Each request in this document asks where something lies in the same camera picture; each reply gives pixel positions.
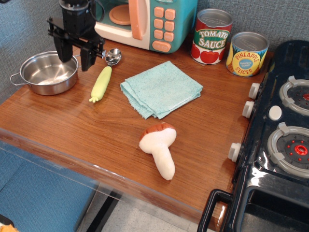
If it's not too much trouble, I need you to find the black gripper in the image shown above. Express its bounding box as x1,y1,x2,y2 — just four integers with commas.
47,0,105,72

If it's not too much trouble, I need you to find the small metal pot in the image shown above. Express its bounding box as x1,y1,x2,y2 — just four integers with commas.
10,51,80,96

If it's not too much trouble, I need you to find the teal folded cloth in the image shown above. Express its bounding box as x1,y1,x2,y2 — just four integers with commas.
120,61,203,119

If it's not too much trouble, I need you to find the toy microwave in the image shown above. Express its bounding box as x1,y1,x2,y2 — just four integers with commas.
95,0,197,54

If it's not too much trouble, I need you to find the plush mushroom toy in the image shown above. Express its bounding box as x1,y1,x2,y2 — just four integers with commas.
139,123,177,181

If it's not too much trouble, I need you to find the tomato sauce can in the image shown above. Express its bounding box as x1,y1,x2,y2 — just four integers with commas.
191,8,233,64

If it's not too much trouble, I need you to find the pineapple slices can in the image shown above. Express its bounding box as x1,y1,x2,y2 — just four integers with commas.
226,31,269,77

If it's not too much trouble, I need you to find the black toy stove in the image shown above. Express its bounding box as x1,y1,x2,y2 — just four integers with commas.
198,40,309,232

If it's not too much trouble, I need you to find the yellow handled metal spoon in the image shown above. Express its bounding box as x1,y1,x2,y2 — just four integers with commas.
88,48,122,103

